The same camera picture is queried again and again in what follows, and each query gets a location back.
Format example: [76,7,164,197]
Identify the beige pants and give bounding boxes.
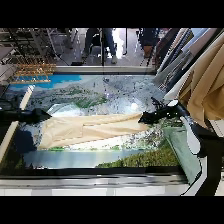
[37,112,152,150]

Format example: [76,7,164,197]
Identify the beige garment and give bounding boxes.
[177,32,224,130]

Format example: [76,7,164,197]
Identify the heap of clothes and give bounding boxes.
[152,28,218,98]

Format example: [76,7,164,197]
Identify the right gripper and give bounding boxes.
[137,110,163,125]

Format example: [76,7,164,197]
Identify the green garment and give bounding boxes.
[162,125,204,186]

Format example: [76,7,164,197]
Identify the person's legs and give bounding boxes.
[80,28,120,65]

